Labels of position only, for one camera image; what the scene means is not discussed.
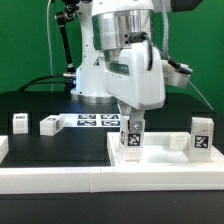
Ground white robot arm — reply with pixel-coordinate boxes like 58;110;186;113
62;0;203;133

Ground white U-shaped obstacle fence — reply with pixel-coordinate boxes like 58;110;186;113
0;134;224;195

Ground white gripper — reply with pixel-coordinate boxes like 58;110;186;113
104;46;165;132

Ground black cables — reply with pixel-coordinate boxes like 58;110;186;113
18;73;76;93

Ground white square table top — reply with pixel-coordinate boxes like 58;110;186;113
107;132;224;167

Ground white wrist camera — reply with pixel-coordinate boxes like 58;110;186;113
162;60;193;88

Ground white base tag plate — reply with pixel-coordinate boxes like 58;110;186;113
61;113;120;127

